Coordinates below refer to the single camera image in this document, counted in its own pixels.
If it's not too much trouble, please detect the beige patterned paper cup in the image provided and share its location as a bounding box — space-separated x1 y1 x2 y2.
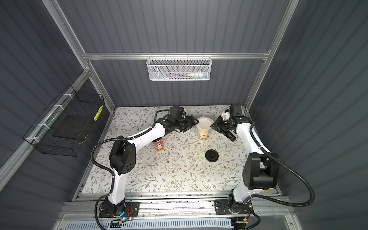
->
196 117 214 140

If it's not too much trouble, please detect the clear leak-proof film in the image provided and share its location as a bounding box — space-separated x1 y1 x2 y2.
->
196 117 214 131

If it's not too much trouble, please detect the red patterned paper cup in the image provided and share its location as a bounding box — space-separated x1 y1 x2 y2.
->
151 137 164 151

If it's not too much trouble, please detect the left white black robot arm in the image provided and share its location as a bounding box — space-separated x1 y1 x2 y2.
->
90 106 199 230

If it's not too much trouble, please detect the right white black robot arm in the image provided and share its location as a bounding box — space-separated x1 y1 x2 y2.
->
211 105 315 230

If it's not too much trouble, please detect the black cup lid right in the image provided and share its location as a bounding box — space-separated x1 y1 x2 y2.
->
205 149 219 163

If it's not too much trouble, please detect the floral table mat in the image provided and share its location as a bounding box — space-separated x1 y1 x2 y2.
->
82 105 251 195

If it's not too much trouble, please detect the marker in white basket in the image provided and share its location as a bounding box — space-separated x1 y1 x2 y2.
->
188 72 208 80

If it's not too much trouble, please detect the white wire mesh basket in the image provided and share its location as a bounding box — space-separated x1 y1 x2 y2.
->
146 57 212 81

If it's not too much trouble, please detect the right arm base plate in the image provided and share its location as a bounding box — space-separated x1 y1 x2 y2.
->
213 199 253 216

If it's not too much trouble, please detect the black wire basket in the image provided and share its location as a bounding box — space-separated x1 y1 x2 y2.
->
23 86 104 157

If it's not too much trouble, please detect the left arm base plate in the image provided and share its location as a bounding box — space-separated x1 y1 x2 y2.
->
97 201 140 219

